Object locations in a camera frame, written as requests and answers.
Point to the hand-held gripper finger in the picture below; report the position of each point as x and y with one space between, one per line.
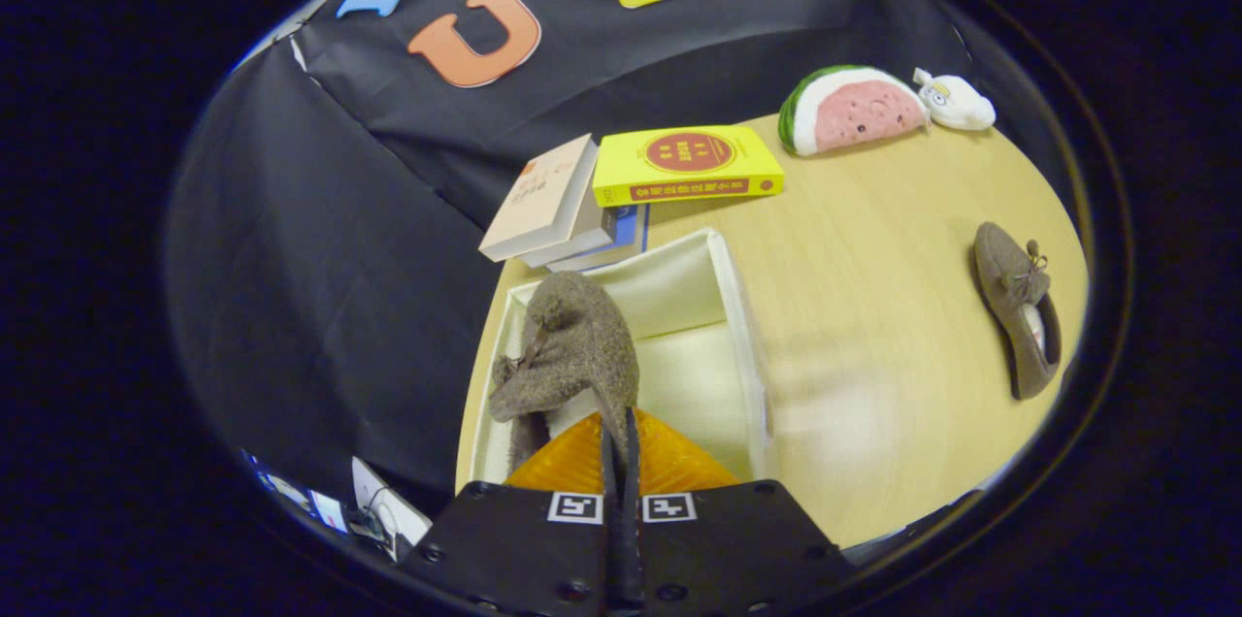
611 501
633 501

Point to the cream fabric storage box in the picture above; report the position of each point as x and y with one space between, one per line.
699 374

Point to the brown fuzzy shoe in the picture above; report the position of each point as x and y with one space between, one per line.
1009 287
582 345

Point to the blue book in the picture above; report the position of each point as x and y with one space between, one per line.
626 234

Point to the yellow book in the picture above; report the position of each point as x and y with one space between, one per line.
684 161

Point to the black backdrop cloth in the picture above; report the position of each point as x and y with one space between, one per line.
320 287

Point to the watermelon slice plush toy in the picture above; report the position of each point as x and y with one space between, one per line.
854 113

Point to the white plush toy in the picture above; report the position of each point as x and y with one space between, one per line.
956 103

